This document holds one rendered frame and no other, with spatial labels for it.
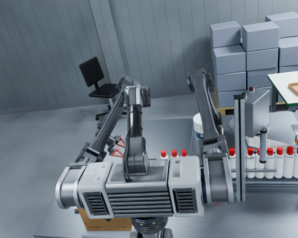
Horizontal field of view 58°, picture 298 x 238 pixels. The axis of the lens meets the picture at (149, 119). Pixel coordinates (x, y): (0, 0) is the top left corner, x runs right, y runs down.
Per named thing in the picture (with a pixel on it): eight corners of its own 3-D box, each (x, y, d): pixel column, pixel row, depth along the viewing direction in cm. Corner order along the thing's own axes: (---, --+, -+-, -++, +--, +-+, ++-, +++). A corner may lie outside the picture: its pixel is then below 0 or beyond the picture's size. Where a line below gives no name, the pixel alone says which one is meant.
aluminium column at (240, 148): (244, 196, 158) (243, 94, 126) (245, 202, 154) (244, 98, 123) (236, 196, 159) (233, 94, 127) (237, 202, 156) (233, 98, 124)
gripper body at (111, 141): (119, 136, 162) (109, 129, 160) (115, 146, 153) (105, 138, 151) (113, 142, 165) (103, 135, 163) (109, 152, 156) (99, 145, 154)
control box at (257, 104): (268, 123, 140) (270, 89, 131) (252, 138, 131) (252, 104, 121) (250, 118, 147) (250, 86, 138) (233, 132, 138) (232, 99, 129)
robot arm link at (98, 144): (125, 69, 113) (146, 81, 114) (123, 74, 126) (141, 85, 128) (73, 164, 109) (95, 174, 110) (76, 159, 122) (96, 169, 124)
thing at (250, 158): (254, 173, 167) (254, 146, 157) (255, 178, 162) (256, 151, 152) (245, 173, 168) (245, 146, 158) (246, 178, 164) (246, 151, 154)
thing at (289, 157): (291, 173, 161) (293, 145, 151) (293, 179, 157) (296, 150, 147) (282, 173, 162) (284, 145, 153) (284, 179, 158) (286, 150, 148)
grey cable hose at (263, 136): (265, 159, 147) (267, 126, 137) (267, 163, 144) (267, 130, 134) (258, 159, 148) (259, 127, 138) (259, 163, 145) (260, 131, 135)
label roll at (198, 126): (219, 125, 220) (218, 110, 213) (222, 139, 203) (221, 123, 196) (194, 128, 224) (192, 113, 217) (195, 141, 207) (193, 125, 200)
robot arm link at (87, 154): (81, 158, 105) (93, 164, 106) (89, 143, 114) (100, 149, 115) (73, 173, 110) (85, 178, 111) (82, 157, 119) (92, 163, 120)
